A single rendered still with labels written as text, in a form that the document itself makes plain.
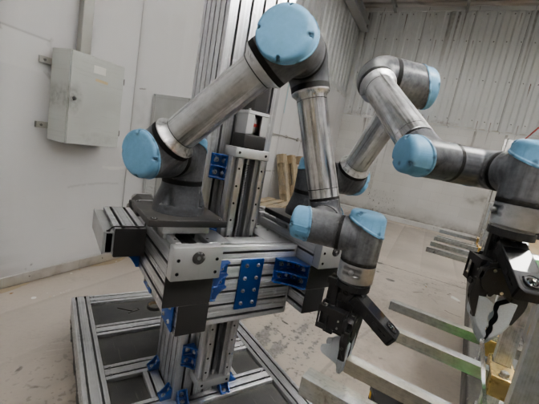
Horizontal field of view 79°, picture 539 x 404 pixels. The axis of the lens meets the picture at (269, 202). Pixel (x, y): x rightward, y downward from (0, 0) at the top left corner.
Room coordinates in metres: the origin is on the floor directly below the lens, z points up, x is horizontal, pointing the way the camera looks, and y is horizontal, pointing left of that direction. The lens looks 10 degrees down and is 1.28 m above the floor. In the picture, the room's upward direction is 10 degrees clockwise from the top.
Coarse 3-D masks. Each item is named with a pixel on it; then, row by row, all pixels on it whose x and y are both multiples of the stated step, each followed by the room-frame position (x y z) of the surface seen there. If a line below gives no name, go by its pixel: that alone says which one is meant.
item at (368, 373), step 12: (348, 360) 0.64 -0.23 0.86; (360, 360) 0.65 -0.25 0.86; (348, 372) 0.63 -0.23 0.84; (360, 372) 0.62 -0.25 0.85; (372, 372) 0.61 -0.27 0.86; (384, 372) 0.62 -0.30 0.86; (372, 384) 0.61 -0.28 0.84; (384, 384) 0.60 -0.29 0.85; (396, 384) 0.59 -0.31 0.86; (408, 384) 0.59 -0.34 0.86; (396, 396) 0.58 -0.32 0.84; (408, 396) 0.57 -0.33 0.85; (420, 396) 0.57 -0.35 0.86; (432, 396) 0.57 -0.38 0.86
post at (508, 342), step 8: (536, 256) 0.74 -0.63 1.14; (528, 304) 0.73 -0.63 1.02; (528, 312) 0.73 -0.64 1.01; (520, 320) 0.73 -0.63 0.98; (512, 328) 0.74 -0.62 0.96; (520, 328) 0.73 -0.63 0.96; (504, 336) 0.74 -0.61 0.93; (512, 336) 0.73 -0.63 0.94; (520, 336) 0.73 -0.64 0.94; (496, 344) 0.77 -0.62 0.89; (504, 344) 0.74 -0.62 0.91; (512, 344) 0.73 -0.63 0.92; (496, 352) 0.74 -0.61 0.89; (504, 352) 0.74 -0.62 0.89; (512, 352) 0.73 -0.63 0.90; (496, 360) 0.74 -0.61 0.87; (504, 360) 0.73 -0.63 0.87; (512, 360) 0.73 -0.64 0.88; (480, 392) 0.77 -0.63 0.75; (480, 400) 0.74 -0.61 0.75; (488, 400) 0.73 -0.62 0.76; (496, 400) 0.73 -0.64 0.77
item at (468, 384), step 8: (464, 320) 1.46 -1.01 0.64; (464, 344) 1.19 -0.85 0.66; (472, 344) 1.12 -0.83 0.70; (464, 352) 1.11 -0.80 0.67; (472, 352) 1.06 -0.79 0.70; (464, 376) 0.94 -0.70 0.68; (472, 376) 0.92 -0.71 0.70; (464, 384) 0.89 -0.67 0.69; (472, 384) 0.88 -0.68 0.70; (480, 384) 0.88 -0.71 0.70; (464, 392) 0.85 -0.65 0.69; (472, 392) 0.84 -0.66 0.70; (464, 400) 0.81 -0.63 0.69; (472, 400) 0.81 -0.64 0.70
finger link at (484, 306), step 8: (480, 296) 0.55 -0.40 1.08; (480, 304) 0.55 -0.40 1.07; (488, 304) 0.55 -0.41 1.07; (480, 312) 0.55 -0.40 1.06; (488, 312) 0.55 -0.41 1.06; (472, 320) 0.55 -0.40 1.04; (480, 320) 0.55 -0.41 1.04; (472, 328) 0.56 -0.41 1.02; (480, 328) 0.55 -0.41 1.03; (480, 336) 0.55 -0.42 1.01
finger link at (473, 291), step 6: (474, 276) 0.56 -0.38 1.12; (474, 282) 0.56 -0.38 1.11; (480, 282) 0.55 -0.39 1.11; (468, 288) 0.57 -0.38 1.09; (474, 288) 0.55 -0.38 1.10; (480, 288) 0.55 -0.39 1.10; (468, 294) 0.57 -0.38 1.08; (474, 294) 0.55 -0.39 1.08; (480, 294) 0.55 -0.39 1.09; (486, 294) 0.55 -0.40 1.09; (468, 300) 0.56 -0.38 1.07; (474, 300) 0.55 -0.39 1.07; (474, 306) 0.55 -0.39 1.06; (474, 312) 0.55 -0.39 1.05
